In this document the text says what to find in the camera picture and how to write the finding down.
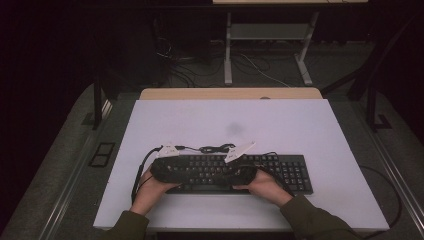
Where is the black braced stand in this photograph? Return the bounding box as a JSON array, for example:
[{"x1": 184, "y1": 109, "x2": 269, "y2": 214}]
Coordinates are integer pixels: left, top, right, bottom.
[{"x1": 320, "y1": 13, "x2": 424, "y2": 133}]

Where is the grey metal desk frame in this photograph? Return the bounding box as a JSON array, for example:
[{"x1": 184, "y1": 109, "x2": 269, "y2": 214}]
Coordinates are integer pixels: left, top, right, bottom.
[{"x1": 223, "y1": 11, "x2": 320, "y2": 87}]

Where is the white floor cable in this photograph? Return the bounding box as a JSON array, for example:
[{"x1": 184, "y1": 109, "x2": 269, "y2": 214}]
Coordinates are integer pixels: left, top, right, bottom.
[{"x1": 239, "y1": 53, "x2": 292, "y2": 89}]

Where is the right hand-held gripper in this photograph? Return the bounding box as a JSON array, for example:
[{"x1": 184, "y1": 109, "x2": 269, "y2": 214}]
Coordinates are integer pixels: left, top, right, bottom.
[{"x1": 213, "y1": 141, "x2": 259, "y2": 187}]

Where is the aluminium floor rail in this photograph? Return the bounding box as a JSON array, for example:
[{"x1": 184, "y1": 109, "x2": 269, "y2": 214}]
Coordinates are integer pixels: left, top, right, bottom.
[
  {"x1": 346, "y1": 99, "x2": 424, "y2": 228},
  {"x1": 39, "y1": 99, "x2": 115, "y2": 240}
]

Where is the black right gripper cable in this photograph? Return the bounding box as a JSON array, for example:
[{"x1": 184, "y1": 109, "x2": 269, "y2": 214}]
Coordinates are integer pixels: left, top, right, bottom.
[{"x1": 256, "y1": 164, "x2": 403, "y2": 240}]

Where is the black upright stand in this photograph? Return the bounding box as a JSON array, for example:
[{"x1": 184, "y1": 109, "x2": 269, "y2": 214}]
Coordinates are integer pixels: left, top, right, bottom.
[{"x1": 91, "y1": 71, "x2": 115, "y2": 132}]

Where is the person's right hand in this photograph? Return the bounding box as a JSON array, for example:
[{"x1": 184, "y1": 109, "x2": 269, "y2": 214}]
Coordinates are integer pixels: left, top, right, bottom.
[{"x1": 232, "y1": 169, "x2": 295, "y2": 208}]

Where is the black computer keyboard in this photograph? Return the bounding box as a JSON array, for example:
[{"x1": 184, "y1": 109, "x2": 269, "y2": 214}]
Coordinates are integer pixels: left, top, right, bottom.
[{"x1": 151, "y1": 153, "x2": 314, "y2": 196}]

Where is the person's left hand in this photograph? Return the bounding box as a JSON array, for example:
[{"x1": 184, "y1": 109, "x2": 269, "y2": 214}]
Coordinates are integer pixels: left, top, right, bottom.
[{"x1": 129, "y1": 169, "x2": 183, "y2": 216}]

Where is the black keyboard cable with plug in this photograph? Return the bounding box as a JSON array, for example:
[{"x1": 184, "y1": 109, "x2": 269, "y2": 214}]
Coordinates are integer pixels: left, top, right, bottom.
[{"x1": 174, "y1": 143, "x2": 278, "y2": 158}]

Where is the black floor cable bundle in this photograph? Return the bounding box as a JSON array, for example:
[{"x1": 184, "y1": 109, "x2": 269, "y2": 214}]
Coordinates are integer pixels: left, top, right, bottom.
[{"x1": 155, "y1": 35, "x2": 225, "y2": 88}]

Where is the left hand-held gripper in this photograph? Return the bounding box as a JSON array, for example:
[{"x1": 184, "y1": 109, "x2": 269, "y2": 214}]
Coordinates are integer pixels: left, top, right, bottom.
[{"x1": 149, "y1": 143, "x2": 198, "y2": 185}]

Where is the black floor socket frame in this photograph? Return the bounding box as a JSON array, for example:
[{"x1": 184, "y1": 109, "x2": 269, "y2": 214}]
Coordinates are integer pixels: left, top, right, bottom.
[{"x1": 87, "y1": 141, "x2": 116, "y2": 169}]

